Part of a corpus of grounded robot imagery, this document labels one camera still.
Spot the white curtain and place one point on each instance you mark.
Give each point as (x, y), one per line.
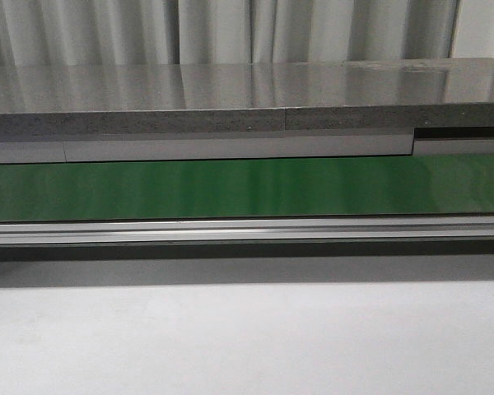
(189, 32)

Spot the front aluminium conveyor rail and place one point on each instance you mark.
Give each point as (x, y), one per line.
(248, 230)

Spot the green conveyor belt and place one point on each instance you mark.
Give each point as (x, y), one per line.
(353, 186)

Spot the rear grey conveyor rail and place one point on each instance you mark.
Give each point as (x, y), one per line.
(249, 145)

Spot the grey stone slab edge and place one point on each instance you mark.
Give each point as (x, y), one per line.
(65, 125)

